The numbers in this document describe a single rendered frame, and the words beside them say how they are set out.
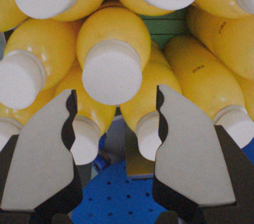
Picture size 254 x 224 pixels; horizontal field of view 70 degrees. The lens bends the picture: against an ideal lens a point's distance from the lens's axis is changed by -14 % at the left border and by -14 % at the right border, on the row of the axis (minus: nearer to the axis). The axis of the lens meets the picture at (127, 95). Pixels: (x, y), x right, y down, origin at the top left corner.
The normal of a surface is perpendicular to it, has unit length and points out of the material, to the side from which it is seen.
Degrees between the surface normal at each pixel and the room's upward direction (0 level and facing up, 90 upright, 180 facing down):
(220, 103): 29
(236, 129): 0
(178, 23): 0
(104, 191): 90
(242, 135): 0
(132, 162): 90
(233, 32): 79
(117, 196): 90
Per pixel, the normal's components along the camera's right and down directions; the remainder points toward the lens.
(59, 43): 0.85, -0.22
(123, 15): 0.26, -0.67
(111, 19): 0.01, -0.63
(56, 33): 0.72, -0.44
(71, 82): -0.21, -0.69
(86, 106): 0.36, -0.30
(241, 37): -0.83, -0.18
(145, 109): -0.22, 0.13
